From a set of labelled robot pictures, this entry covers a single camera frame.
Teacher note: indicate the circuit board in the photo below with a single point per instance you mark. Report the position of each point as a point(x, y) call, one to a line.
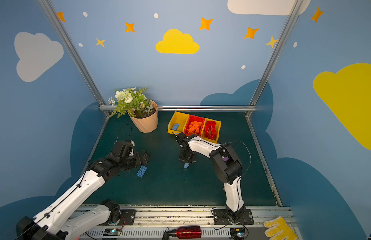
point(112, 232)
point(237, 234)

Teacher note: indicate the left circuit board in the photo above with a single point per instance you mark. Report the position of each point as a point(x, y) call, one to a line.
point(112, 232)

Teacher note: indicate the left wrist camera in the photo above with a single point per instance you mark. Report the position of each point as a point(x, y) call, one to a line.
point(131, 148)

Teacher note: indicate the long orange lego piece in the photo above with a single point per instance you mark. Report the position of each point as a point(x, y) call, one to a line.
point(194, 128)

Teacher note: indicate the yellow bin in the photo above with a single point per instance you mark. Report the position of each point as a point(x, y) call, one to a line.
point(181, 119)
point(218, 126)

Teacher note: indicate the left yellow bin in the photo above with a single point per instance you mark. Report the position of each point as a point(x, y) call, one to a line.
point(181, 119)

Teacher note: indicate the right circuit board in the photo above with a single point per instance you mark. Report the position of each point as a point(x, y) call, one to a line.
point(237, 234)

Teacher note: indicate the red metallic bottle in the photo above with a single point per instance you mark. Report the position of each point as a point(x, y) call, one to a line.
point(188, 232)

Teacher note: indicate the peach flower pot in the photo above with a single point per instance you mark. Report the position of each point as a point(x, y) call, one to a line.
point(149, 124)

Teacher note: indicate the aluminium back rail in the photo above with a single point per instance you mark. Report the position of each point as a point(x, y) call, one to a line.
point(207, 108)

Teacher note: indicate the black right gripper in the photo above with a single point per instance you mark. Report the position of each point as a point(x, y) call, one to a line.
point(187, 153)

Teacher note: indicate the light blue lego brick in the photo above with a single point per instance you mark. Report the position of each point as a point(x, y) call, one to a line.
point(175, 127)

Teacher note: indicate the aluminium left post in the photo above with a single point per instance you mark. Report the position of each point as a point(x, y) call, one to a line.
point(52, 15)

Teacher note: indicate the aluminium post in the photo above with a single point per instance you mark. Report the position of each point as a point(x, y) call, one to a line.
point(52, 15)
point(283, 37)

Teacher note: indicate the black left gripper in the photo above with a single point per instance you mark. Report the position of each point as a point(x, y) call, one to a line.
point(140, 158)

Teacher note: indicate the green artificial plant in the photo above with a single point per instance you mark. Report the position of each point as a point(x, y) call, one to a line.
point(132, 101)

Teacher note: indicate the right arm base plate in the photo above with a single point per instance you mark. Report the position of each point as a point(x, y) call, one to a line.
point(227, 217)

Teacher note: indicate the yellow glove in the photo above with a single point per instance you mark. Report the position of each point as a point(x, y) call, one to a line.
point(277, 229)

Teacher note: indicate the aluminium front rail base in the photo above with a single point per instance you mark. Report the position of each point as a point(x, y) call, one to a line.
point(151, 222)

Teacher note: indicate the red middle bin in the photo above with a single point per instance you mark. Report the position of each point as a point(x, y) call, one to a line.
point(194, 118)

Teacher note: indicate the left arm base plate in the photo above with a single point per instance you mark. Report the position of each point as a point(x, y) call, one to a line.
point(124, 217)

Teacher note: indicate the aluminium right post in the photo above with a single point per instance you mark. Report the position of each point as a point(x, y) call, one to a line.
point(283, 37)

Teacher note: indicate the right yellow bin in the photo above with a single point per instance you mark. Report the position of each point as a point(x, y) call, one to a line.
point(218, 126)

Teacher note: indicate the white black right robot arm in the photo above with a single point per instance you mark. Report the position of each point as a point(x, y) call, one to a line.
point(226, 163)

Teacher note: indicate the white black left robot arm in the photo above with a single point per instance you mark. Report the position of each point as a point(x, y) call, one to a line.
point(53, 222)

